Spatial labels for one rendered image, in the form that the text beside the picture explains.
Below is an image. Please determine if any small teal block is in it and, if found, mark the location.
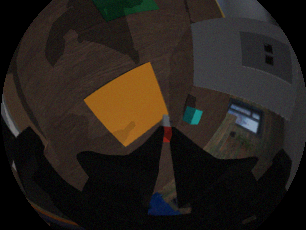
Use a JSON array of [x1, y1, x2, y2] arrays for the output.
[[182, 107, 204, 124]]

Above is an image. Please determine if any orange flat square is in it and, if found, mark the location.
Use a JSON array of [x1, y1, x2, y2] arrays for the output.
[[84, 62, 169, 147]]

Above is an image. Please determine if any grey panel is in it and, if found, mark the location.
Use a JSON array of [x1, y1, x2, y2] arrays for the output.
[[190, 17, 298, 120]]

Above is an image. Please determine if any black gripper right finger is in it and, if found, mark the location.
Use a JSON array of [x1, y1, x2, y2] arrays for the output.
[[170, 127, 258, 209]]

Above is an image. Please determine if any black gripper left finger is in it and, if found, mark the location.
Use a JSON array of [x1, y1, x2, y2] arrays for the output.
[[76, 126, 165, 208]]

